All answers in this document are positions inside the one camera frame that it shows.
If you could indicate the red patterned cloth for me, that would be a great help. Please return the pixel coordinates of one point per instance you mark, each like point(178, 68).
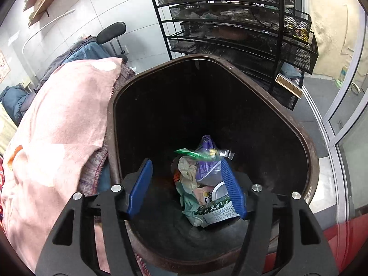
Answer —
point(1, 189)

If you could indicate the black mesh rack cart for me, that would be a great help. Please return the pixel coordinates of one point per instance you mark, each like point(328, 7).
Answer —
point(230, 49)

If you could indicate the grey blanket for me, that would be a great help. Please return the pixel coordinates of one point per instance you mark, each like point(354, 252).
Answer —
point(64, 54)

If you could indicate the glass sliding door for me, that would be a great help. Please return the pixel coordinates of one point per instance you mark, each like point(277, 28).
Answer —
point(345, 115)

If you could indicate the mauve woven blanket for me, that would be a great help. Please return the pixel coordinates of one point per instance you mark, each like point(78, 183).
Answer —
point(95, 164)

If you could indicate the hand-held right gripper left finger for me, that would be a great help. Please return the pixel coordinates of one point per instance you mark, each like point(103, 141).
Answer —
point(142, 185)

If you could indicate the long wooden wall shelf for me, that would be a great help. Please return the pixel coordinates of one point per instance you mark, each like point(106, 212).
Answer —
point(51, 1)

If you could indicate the small beige box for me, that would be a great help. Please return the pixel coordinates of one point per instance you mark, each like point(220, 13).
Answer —
point(288, 86)

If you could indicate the green white floor bottle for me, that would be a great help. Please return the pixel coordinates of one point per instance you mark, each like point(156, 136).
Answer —
point(343, 73)

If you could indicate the white wall socket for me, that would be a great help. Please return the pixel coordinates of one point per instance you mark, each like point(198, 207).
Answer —
point(125, 49)

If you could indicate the pink polka dot blanket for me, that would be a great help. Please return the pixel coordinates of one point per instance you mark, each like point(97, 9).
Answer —
point(57, 120)

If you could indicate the purple plastic bag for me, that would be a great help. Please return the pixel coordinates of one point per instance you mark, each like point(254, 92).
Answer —
point(205, 169)

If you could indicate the pink snack packet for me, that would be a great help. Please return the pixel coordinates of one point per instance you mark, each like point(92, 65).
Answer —
point(204, 192)

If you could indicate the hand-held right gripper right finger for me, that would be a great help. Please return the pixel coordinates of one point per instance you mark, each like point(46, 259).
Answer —
point(232, 191)

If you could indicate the white floor bowl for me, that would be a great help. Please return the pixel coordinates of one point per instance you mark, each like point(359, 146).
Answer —
point(356, 88)

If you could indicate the clear green-edged plastic wrapper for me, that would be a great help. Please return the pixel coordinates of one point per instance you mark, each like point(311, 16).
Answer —
point(201, 154)

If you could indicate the wall poster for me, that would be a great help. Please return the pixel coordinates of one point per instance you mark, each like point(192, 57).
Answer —
point(4, 66)

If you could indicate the dark brown trash bin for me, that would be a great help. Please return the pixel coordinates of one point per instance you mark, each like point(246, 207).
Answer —
point(172, 106)

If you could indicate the teal paper sheet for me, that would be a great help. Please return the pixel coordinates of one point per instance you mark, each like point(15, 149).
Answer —
point(187, 204)

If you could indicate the blue cloth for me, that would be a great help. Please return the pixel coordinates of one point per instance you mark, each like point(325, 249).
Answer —
point(13, 103)

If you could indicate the orange peel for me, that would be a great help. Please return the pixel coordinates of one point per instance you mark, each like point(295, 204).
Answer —
point(176, 176)

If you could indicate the white paper towel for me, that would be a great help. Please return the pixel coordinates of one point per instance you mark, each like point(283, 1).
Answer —
point(188, 172)

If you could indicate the black chair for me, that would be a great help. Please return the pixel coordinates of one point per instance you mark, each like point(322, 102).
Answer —
point(112, 30)

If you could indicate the green white printed packet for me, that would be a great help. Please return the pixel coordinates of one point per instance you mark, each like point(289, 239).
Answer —
point(215, 213)

